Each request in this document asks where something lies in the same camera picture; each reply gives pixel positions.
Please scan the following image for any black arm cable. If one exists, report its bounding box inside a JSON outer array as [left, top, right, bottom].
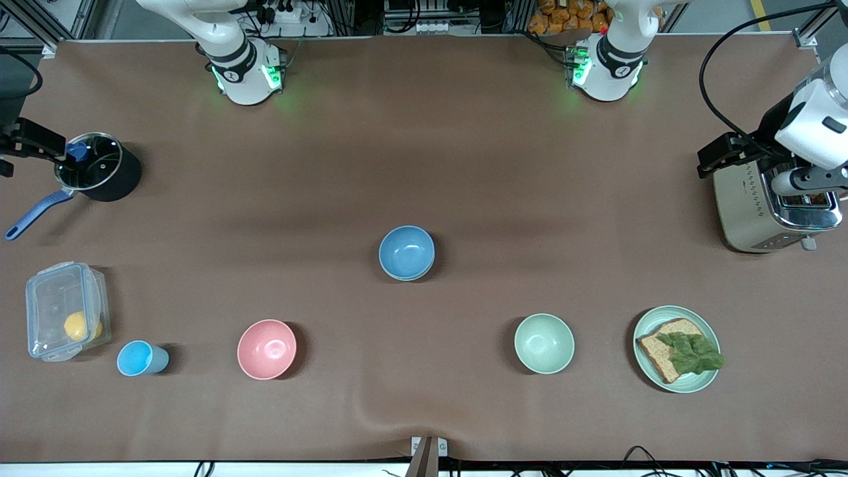
[[0, 46, 44, 97], [699, 2, 848, 156]]

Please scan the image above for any silver toaster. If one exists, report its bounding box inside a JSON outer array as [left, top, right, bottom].
[[714, 158, 844, 254]]

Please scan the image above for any brown bread slice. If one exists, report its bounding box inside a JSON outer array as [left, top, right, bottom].
[[637, 319, 706, 384]]

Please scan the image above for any yellow round food piece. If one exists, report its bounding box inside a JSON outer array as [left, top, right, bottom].
[[64, 311, 103, 343]]

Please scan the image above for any pink bowl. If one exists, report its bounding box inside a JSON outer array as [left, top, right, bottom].
[[237, 319, 297, 381]]

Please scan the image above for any brown table mat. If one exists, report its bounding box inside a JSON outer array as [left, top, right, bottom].
[[0, 33, 848, 464]]

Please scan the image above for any green lettuce leaf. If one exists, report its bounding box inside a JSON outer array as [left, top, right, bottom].
[[656, 331, 725, 376]]

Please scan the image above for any glass lid with blue knob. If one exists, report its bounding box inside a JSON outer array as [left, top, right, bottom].
[[54, 132, 124, 191]]

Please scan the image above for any orange snack packets pile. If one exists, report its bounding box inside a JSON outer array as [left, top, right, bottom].
[[529, 0, 610, 35]]

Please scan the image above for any clear plastic lidded container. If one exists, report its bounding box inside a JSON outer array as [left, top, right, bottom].
[[25, 262, 111, 362]]

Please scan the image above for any black pot with blue handle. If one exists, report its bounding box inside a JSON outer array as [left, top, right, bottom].
[[5, 132, 142, 240]]

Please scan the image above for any light green plate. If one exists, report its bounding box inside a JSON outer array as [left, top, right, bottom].
[[633, 305, 721, 394]]

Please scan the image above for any blue bowl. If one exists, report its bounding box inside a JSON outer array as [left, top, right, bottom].
[[379, 225, 436, 279]]

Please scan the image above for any white power strip with plugs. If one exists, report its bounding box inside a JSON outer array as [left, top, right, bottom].
[[255, 0, 332, 37]]

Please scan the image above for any metal table clamp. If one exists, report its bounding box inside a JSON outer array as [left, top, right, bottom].
[[411, 436, 449, 477]]

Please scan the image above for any light blue plastic cup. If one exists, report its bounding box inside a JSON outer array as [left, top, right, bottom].
[[117, 341, 170, 377]]

